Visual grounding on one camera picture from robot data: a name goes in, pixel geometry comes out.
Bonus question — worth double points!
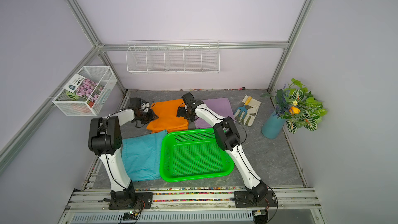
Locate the purple pants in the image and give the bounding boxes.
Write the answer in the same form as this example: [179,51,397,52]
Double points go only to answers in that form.
[194,97,235,129]

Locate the white wire side basket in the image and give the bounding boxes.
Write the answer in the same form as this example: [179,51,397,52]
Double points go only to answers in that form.
[52,66,118,117]

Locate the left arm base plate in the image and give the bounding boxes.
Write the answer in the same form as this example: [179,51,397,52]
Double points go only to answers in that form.
[104,190,153,210]

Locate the white wire wall shelf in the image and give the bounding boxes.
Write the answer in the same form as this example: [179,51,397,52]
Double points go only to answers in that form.
[126,39,220,74]

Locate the purple flower seed packet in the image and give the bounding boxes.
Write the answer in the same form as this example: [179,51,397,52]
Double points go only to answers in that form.
[63,74,104,105]

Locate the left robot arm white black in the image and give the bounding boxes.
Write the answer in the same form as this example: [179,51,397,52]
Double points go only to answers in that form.
[88,97,157,203]

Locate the teal vase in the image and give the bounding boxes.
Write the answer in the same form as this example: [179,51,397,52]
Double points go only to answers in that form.
[261,111,286,139]

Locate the artificial green plant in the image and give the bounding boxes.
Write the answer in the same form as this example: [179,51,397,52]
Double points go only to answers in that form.
[262,78,328,134]

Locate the orange pants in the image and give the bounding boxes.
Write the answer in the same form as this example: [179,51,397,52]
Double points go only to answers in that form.
[146,99,189,133]

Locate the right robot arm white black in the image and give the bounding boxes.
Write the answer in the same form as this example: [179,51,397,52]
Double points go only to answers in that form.
[177,93,268,202]

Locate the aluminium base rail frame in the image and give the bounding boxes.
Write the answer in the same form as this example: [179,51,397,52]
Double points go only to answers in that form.
[59,187,327,224]

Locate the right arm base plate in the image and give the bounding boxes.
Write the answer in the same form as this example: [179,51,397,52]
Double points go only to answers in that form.
[232,191,277,208]

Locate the teal garden hand fork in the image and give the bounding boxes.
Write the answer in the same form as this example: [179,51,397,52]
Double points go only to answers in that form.
[234,96,252,122]

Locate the teal pants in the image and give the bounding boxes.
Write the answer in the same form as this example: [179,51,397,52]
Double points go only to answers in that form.
[122,130,167,181]

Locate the green plastic basket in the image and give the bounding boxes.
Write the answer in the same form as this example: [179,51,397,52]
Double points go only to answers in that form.
[160,128,235,183]

